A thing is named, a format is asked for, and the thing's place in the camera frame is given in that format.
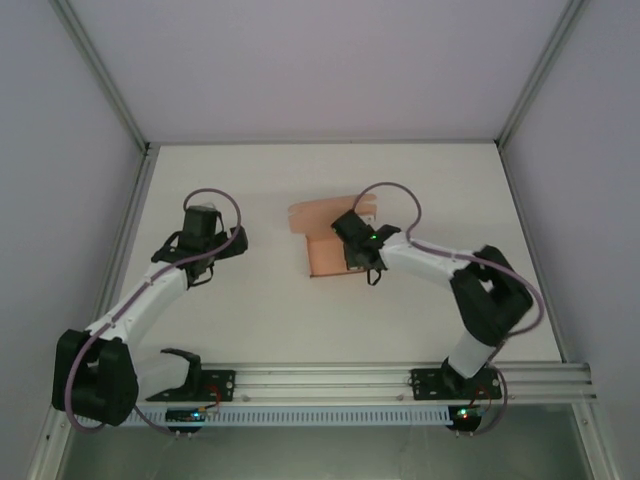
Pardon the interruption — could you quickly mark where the pink paper box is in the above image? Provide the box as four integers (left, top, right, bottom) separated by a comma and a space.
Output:
287, 195, 379, 279

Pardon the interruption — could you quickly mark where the aluminium table side beam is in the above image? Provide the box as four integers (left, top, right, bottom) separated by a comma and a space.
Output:
24, 144, 161, 480
497, 142, 621, 480

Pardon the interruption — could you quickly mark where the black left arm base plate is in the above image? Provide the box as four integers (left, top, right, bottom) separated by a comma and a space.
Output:
144, 368, 237, 402

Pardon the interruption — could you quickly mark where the aluminium mounting rail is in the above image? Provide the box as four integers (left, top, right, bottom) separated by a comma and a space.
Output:
134, 362, 599, 407

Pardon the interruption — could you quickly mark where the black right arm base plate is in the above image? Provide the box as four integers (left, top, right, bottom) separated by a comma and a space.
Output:
409, 367, 503, 401

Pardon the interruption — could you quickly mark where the light blue slotted cable duct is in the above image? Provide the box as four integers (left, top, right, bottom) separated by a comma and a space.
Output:
122, 405, 451, 427

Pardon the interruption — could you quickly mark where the aluminium frame post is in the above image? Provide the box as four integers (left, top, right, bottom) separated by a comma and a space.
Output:
63, 0, 152, 154
494, 0, 587, 149

